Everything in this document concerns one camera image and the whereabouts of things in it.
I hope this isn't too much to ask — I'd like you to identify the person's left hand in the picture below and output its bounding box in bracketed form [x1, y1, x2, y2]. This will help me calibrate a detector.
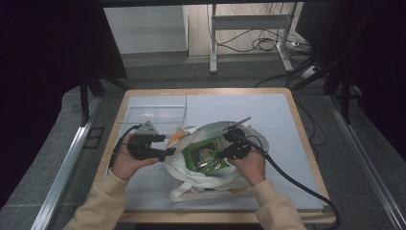
[110, 132, 161, 181]

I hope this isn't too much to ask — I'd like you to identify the dark curtain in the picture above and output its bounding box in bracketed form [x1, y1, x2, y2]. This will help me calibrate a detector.
[0, 0, 128, 209]
[295, 0, 406, 154]

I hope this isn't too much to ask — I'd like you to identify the aluminium floor rail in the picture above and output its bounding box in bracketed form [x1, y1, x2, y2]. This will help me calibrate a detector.
[325, 94, 406, 230]
[30, 95, 102, 230]

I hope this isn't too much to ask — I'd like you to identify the white power strip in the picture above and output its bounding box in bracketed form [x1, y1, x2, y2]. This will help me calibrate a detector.
[301, 64, 321, 80]

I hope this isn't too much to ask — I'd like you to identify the white tote bag orange green print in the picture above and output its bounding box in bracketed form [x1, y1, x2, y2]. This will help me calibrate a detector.
[163, 120, 271, 203]

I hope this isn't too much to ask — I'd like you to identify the clear plastic box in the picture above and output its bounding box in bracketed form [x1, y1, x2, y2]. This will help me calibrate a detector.
[116, 94, 189, 127]

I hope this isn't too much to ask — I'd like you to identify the white panel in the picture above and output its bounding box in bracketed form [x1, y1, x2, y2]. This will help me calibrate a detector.
[102, 5, 189, 55]

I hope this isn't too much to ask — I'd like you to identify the tangle of black floor cables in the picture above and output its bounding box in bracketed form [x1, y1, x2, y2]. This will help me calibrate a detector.
[206, 3, 322, 55]

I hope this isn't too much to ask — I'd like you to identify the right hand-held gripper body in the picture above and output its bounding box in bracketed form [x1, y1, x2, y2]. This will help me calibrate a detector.
[221, 116, 257, 161]

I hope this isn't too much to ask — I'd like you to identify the white metal desk frame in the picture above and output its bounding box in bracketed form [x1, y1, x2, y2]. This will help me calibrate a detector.
[209, 3, 300, 75]

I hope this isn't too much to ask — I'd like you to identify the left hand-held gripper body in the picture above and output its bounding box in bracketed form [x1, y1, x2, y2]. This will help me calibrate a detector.
[126, 120, 168, 161]

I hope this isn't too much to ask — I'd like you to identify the person's right hand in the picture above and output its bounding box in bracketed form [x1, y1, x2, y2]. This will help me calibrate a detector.
[227, 148, 268, 188]

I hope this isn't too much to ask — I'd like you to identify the light grey table mat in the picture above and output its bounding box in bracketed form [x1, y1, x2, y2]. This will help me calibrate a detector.
[123, 92, 325, 212]

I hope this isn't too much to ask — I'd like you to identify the thick black gripper cable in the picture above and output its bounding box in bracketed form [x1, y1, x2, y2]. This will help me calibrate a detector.
[229, 131, 342, 230]

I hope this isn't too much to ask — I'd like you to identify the black metal stand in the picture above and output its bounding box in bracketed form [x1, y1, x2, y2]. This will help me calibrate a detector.
[286, 0, 384, 127]
[79, 71, 132, 127]

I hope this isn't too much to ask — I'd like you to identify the green snack packet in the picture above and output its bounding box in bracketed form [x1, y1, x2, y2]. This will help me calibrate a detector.
[181, 136, 232, 175]

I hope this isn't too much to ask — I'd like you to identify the black floor frame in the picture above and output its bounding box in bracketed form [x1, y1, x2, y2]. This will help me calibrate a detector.
[83, 126, 105, 150]

